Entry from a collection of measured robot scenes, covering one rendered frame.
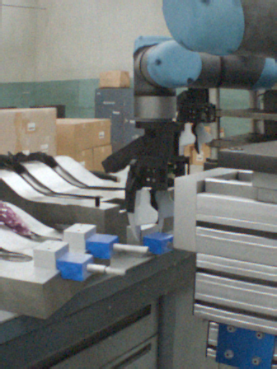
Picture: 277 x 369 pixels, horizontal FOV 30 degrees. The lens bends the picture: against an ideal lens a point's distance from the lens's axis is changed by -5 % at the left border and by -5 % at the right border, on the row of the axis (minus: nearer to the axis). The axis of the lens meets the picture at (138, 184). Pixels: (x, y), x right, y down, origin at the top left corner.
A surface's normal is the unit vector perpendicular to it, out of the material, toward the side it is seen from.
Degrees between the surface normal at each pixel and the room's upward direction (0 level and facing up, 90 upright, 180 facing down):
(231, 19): 116
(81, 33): 90
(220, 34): 134
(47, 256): 90
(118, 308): 90
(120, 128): 90
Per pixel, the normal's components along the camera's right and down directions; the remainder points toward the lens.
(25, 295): -0.30, 0.17
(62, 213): -0.57, 0.14
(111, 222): 0.82, 0.10
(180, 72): 0.20, 0.17
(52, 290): 0.95, 0.05
